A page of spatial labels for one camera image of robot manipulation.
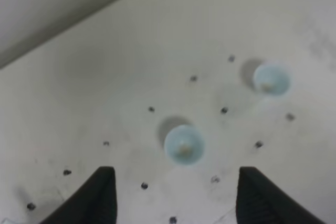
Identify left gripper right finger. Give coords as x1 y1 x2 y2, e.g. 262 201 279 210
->
236 167 323 223

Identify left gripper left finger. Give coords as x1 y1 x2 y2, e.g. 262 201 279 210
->
42 166 117 224

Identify right blue porcelain teacup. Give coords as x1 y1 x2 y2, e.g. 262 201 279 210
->
252 63 291 96

